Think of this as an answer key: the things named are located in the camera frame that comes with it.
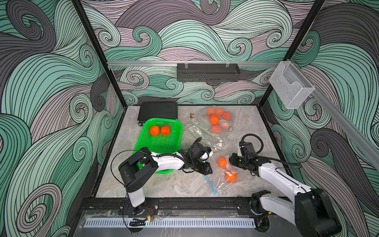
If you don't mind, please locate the blue-zip bag of oranges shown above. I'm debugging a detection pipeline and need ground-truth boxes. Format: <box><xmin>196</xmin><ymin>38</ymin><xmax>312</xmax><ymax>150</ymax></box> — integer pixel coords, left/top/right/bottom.
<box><xmin>205</xmin><ymin>155</ymin><xmax>238</xmax><ymax>195</ymax></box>

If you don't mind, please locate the green-zip bag of oranges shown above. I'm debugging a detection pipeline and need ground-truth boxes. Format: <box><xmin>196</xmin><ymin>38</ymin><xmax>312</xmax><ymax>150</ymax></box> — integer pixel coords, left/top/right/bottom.
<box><xmin>186</xmin><ymin>106</ymin><xmax>234</xmax><ymax>150</ymax></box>

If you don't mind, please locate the orange fruit taken out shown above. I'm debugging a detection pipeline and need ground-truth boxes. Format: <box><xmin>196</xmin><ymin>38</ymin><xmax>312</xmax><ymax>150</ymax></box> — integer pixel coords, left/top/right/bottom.
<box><xmin>149</xmin><ymin>125</ymin><xmax>160</xmax><ymax>137</ymax></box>

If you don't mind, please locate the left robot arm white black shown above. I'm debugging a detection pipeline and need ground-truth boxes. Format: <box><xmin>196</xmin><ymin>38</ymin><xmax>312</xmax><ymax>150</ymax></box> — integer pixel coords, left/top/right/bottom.
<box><xmin>118</xmin><ymin>137</ymin><xmax>213</xmax><ymax>214</ymax></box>

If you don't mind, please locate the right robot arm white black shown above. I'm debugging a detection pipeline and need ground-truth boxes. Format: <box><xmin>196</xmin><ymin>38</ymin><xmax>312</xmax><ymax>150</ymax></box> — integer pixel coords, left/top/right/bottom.
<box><xmin>229</xmin><ymin>134</ymin><xmax>342</xmax><ymax>237</ymax></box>

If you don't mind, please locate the green plastic basket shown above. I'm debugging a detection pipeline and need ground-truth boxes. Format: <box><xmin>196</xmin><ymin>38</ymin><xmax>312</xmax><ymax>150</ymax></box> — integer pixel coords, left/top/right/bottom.
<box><xmin>134</xmin><ymin>118</ymin><xmax>184</xmax><ymax>174</ymax></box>

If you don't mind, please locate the small card box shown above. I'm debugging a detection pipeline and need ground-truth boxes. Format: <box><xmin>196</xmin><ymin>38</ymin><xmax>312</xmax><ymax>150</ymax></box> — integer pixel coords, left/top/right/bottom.
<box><xmin>189</xmin><ymin>113</ymin><xmax>198</xmax><ymax>120</ymax></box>

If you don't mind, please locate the black hard case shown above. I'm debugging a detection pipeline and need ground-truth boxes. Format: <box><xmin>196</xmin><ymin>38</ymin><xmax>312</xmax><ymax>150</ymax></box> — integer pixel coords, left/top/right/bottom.
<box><xmin>137</xmin><ymin>102</ymin><xmax>178</xmax><ymax>126</ymax></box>

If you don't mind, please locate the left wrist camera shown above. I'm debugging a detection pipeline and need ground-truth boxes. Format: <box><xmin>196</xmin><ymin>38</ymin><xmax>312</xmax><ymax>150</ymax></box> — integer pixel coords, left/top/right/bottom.
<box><xmin>199</xmin><ymin>147</ymin><xmax>213</xmax><ymax>162</ymax></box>

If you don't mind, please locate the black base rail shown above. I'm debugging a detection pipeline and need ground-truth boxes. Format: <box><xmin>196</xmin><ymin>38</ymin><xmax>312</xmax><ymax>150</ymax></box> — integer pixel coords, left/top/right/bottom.
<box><xmin>79</xmin><ymin>196</ymin><xmax>268</xmax><ymax>216</ymax></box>

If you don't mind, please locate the clear acrylic wall holder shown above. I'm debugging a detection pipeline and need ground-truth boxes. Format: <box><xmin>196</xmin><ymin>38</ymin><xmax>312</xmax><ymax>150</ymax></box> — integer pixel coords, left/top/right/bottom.
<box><xmin>269</xmin><ymin>61</ymin><xmax>314</xmax><ymax>109</ymax></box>

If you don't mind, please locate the black wall tray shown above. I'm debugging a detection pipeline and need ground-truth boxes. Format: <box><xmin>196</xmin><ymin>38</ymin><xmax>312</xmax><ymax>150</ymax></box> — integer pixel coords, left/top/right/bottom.
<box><xmin>177</xmin><ymin>64</ymin><xmax>241</xmax><ymax>84</ymax></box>

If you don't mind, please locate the white slotted cable duct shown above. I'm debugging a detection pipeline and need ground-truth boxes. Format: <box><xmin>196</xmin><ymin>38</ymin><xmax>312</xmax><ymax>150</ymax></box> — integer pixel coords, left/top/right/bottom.
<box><xmin>83</xmin><ymin>217</ymin><xmax>256</xmax><ymax>229</ymax></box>

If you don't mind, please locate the aluminium wall rail right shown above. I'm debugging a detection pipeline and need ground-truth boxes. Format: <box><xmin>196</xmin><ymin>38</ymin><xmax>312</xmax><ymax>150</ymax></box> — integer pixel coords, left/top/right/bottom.
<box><xmin>286</xmin><ymin>59</ymin><xmax>379</xmax><ymax>170</ymax></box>

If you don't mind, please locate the aluminium wall rail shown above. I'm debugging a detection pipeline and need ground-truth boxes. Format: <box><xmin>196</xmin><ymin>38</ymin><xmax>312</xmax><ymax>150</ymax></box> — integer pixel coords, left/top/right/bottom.
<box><xmin>286</xmin><ymin>59</ymin><xmax>379</xmax><ymax>170</ymax></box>
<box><xmin>107</xmin><ymin>60</ymin><xmax>280</xmax><ymax>67</ymax></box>

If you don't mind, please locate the aluminium wall rail back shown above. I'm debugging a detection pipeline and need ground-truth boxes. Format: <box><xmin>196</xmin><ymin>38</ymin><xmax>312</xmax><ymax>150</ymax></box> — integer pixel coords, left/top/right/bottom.
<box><xmin>107</xmin><ymin>60</ymin><xmax>280</xmax><ymax>67</ymax></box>

